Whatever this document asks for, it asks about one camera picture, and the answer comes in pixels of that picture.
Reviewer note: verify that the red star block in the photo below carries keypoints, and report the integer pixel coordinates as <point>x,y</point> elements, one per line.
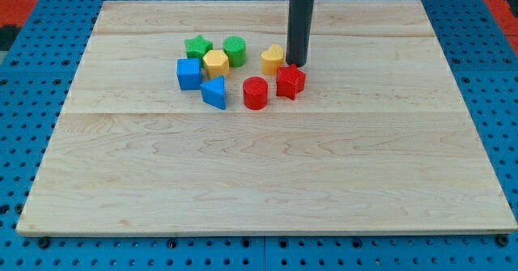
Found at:
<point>290,81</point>

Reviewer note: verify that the green star block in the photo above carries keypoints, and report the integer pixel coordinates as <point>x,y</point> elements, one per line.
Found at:
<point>197,47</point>

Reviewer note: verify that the red cylinder block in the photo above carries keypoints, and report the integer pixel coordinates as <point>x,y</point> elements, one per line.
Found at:
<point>255,92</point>

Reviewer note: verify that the blue triangle block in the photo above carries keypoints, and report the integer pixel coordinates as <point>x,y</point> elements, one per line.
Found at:
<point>214,92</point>

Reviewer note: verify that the yellow heart block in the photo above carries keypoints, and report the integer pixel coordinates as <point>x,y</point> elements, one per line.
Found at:
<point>272,59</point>

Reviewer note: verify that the yellow hexagon block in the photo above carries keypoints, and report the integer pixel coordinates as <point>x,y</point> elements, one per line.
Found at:
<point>216,63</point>

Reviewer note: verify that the green cylinder block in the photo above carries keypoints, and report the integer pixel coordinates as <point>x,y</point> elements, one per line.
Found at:
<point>235,49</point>

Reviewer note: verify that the blue cube block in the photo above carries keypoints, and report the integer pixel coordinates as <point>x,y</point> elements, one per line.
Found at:
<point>189,74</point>

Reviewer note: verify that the light wooden board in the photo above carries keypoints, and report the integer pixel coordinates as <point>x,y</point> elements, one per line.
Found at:
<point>379,142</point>

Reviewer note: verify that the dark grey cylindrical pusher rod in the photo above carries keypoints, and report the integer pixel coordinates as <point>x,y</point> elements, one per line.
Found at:
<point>298,31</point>

